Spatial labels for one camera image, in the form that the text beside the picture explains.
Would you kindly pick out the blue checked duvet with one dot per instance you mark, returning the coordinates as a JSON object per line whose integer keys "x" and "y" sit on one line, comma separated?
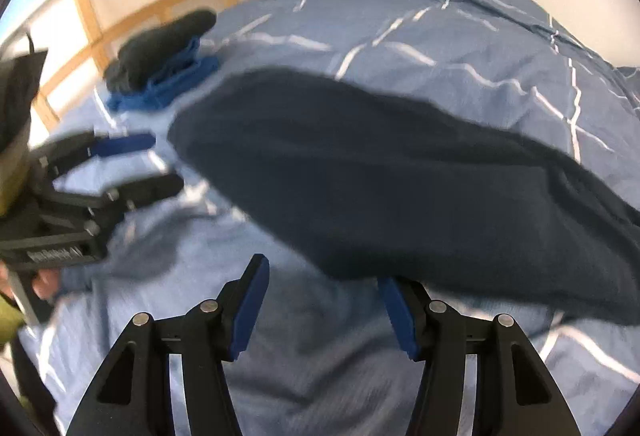
{"x": 323, "y": 359}

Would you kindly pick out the blue folded garment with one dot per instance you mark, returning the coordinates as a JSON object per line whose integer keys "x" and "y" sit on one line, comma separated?
{"x": 181, "y": 73}

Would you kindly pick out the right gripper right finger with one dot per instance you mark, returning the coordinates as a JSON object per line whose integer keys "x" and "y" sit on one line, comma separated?
{"x": 515, "y": 392}

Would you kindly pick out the person's left hand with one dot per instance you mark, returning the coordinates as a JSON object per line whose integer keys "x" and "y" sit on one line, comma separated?
{"x": 45, "y": 284}

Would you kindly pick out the dark folded garment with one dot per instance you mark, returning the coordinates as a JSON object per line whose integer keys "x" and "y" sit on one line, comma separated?
{"x": 148, "y": 52}

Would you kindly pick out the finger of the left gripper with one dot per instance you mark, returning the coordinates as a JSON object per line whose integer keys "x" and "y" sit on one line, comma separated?
{"x": 138, "y": 194}
{"x": 63, "y": 154}

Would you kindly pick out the wooden bunk bed frame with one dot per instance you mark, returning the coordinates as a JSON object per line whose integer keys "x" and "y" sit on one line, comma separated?
{"x": 100, "y": 31}

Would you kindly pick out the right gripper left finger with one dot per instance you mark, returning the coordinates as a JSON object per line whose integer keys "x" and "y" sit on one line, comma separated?
{"x": 130, "y": 393}

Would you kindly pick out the dark navy pants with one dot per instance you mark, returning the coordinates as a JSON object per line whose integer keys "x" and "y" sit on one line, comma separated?
{"x": 374, "y": 185}

